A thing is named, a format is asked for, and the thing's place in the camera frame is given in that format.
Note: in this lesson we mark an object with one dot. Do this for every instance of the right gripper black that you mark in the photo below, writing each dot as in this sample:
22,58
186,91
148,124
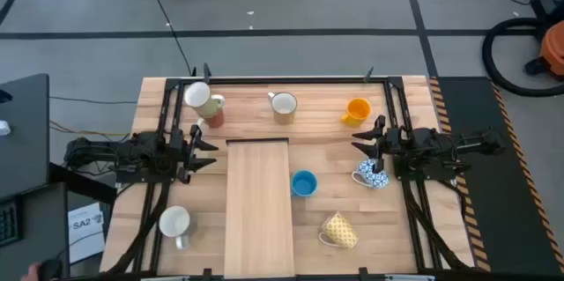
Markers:
392,144

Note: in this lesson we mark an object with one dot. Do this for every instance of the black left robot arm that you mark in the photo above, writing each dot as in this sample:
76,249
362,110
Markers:
132,155

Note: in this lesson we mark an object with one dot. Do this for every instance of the small white device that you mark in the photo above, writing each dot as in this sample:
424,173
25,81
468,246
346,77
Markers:
3,128

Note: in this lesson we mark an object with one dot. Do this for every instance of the blue faceted mug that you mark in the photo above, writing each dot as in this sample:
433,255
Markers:
304,182

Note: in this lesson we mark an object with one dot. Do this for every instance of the black keyboard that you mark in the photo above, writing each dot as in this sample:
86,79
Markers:
9,224

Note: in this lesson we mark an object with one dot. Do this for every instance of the small black device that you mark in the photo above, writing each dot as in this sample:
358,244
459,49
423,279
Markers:
3,96

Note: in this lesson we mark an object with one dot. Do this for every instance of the orange vacuum cleaner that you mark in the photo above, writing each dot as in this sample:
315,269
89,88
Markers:
554,47

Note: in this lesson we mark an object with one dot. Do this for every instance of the orange mug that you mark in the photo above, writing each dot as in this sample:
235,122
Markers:
357,109

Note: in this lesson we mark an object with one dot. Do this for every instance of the black computer mouse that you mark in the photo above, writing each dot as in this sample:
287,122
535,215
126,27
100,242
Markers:
50,270

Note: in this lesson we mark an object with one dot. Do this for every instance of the person's hand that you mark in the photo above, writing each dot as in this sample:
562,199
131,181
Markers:
30,273

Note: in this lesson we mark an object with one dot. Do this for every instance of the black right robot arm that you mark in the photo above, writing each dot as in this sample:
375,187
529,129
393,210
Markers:
432,144

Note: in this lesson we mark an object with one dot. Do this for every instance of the blue white patterned mug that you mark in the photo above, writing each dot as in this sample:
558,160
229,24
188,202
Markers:
374,180
198,94

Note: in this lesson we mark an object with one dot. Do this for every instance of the black metal table frame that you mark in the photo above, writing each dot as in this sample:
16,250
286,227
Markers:
286,81

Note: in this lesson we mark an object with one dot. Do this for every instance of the white printed paper sheet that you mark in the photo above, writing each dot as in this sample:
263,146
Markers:
86,237

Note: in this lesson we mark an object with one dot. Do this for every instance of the yellow white patterned mug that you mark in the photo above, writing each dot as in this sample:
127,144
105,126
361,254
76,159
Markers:
339,232

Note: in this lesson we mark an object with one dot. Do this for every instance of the black hazard-striped floor mat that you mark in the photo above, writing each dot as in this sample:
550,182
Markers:
498,210

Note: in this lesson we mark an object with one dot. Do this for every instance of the beige stoneware mug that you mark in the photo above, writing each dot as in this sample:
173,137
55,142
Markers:
283,104

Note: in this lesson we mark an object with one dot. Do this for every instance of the white grey mug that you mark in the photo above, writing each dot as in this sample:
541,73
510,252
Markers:
174,221

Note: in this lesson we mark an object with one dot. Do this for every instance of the raised wooden shelf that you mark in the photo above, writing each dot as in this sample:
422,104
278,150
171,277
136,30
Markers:
258,208

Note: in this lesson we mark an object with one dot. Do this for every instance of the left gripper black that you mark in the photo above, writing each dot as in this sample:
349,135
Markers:
185,157

